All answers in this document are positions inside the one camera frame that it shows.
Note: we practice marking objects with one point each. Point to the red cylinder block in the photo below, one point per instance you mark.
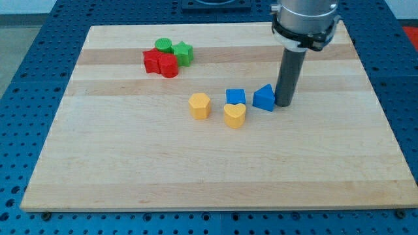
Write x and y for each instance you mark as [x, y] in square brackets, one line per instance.
[168, 65]

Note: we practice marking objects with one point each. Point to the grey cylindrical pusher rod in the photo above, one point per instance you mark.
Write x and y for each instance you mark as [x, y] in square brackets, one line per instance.
[290, 68]

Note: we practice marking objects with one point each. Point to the wooden board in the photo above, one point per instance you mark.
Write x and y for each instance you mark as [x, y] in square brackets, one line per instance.
[124, 140]

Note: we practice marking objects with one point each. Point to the blue cube block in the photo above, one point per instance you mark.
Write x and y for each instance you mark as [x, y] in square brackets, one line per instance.
[235, 96]

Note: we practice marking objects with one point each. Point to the green cylinder block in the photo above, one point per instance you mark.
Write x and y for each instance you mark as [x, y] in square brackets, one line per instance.
[163, 45]

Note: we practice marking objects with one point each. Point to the green star block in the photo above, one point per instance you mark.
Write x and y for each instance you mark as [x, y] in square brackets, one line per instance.
[183, 53]

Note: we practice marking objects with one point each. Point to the yellow heart block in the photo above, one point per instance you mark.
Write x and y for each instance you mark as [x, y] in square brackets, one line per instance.
[234, 115]

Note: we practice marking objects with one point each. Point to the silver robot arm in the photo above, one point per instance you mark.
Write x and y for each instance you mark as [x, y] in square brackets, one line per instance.
[300, 25]

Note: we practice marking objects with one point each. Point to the red star block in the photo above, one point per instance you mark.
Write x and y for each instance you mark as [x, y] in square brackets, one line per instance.
[151, 60]

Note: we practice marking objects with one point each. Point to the blue triangle block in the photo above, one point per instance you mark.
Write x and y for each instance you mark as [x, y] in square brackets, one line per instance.
[264, 98]

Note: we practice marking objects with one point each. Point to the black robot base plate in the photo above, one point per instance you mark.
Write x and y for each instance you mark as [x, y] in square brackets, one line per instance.
[214, 5]

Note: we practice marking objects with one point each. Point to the yellow hexagon block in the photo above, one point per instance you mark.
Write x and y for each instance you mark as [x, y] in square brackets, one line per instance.
[199, 106]

